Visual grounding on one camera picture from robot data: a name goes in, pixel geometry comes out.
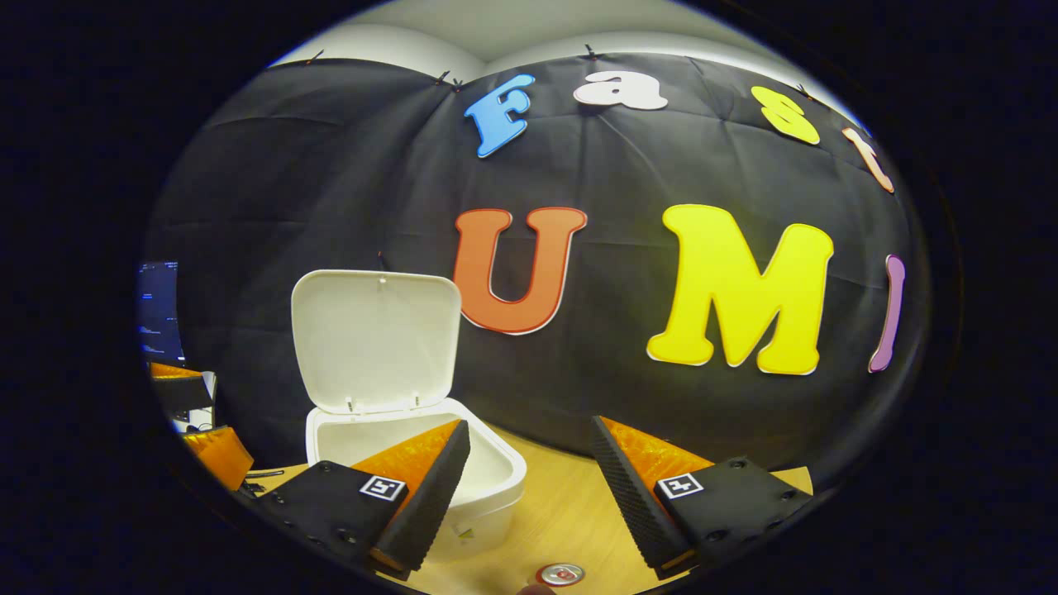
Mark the wooden desktop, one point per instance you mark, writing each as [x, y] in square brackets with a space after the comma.
[562, 512]

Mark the white desktop garbage bin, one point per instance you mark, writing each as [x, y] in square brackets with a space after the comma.
[372, 339]

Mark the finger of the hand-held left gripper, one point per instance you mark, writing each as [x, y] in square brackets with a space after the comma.
[221, 459]
[182, 392]

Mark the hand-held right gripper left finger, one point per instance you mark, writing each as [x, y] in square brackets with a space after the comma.
[430, 496]

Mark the black backdrop cloth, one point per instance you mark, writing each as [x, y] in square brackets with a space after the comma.
[579, 380]

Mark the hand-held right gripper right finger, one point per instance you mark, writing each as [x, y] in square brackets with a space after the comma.
[636, 496]

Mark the red pop can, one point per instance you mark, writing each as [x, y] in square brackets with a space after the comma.
[560, 574]

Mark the computer monitor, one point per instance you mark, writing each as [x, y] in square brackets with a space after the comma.
[159, 314]

